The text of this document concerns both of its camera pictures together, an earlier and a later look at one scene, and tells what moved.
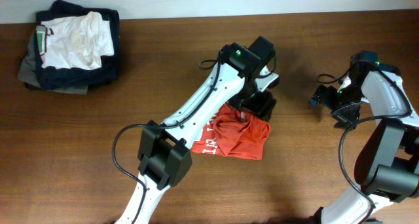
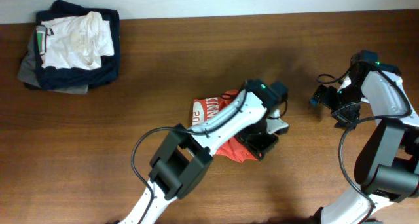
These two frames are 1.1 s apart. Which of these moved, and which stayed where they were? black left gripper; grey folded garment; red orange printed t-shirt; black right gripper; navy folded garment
Moved: black left gripper; red orange printed t-shirt
Stayed: navy folded garment; grey folded garment; black right gripper
